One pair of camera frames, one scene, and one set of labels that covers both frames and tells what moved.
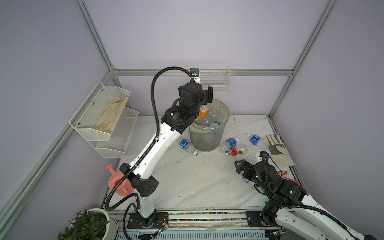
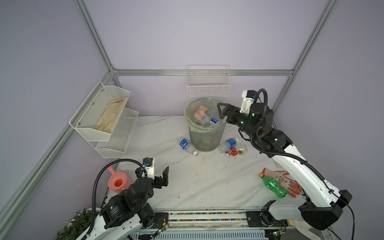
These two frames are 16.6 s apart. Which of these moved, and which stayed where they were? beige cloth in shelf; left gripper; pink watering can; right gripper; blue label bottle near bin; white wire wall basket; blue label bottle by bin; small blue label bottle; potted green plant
Moved: small blue label bottle; right gripper; left gripper
Stayed: blue label bottle near bin; white wire wall basket; pink watering can; beige cloth in shelf; blue label bottle by bin; potted green plant
